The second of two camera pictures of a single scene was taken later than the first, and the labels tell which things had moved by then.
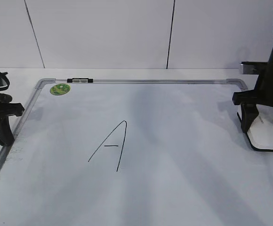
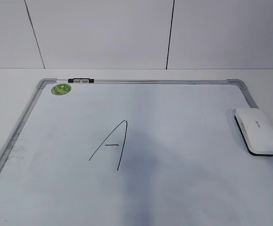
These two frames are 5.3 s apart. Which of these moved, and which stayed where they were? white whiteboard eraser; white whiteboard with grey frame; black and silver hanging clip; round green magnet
Moved: white whiteboard eraser
Stayed: round green magnet; black and silver hanging clip; white whiteboard with grey frame
